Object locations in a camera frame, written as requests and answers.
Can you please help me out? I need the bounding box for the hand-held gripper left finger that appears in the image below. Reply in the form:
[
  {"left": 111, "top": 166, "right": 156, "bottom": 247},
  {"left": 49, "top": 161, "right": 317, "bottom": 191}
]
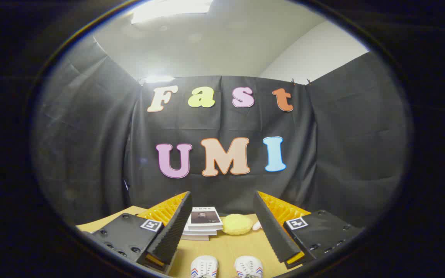
[{"left": 85, "top": 191, "right": 193, "bottom": 275}]

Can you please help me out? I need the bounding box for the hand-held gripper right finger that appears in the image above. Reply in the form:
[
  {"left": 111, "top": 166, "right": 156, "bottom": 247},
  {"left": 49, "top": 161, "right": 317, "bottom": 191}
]
[{"left": 253, "top": 190, "right": 364, "bottom": 270}]

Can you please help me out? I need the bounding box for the ceiling light panel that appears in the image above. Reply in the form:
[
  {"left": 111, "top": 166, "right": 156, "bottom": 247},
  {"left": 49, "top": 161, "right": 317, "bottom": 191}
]
[{"left": 130, "top": 0, "right": 215, "bottom": 24}]

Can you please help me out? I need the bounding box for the black backdrop cloth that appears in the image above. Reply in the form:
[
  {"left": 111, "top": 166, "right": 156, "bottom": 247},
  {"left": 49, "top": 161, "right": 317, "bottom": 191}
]
[{"left": 31, "top": 37, "right": 412, "bottom": 228}]

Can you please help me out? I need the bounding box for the yellow round plush toy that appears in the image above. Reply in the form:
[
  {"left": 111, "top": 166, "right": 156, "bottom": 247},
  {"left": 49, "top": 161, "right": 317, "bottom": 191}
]
[{"left": 222, "top": 214, "right": 254, "bottom": 236}]

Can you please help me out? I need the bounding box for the white striped shoe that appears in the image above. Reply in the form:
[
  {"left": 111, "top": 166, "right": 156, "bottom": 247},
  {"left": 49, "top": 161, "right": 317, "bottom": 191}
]
[
  {"left": 234, "top": 256, "right": 263, "bottom": 278},
  {"left": 190, "top": 255, "right": 219, "bottom": 278}
]

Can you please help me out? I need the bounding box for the white book with portrait cover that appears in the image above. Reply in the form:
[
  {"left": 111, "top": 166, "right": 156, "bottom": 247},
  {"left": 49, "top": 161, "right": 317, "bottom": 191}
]
[{"left": 187, "top": 207, "right": 223, "bottom": 232}]

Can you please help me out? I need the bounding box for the pinkish brown book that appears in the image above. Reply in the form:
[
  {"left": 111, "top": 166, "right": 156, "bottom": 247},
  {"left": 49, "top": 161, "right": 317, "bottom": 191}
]
[{"left": 182, "top": 233, "right": 210, "bottom": 242}]

